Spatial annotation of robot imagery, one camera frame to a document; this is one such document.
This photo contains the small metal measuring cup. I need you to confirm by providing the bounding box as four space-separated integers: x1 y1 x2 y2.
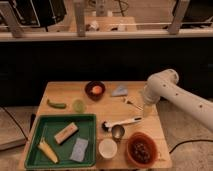
112 125 125 139

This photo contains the green plastic tray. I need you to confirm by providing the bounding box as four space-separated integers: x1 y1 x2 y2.
24 114 96 170

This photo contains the yellow corn cob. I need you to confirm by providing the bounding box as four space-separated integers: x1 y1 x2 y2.
38 138 59 163

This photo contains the white plastic cup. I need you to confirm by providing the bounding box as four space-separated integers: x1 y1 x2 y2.
98 139 117 159

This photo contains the dark brown bowl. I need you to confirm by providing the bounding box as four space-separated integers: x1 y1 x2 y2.
85 81 105 101

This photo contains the white handled measuring spoon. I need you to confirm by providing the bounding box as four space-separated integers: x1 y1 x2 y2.
102 117 142 132

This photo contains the green pepper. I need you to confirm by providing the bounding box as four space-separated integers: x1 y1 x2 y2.
47 99 67 109

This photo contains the blue sponge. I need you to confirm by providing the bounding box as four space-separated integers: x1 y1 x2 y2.
70 138 89 162

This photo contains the orange egg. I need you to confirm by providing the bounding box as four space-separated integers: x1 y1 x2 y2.
92 86 102 94

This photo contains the wooden block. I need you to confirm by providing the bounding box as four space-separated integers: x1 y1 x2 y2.
54 122 78 144

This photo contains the light blue cloth piece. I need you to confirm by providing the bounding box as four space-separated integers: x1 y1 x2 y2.
111 85 128 97

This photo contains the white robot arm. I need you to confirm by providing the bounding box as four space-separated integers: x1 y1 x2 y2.
142 69 213 132

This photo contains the green lime slice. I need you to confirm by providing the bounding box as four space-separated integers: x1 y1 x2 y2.
72 99 86 113

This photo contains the black cable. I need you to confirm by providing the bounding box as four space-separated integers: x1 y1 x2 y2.
168 138 213 154

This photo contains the orange bowl with dark food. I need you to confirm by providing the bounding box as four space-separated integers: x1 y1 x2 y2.
125 132 158 168

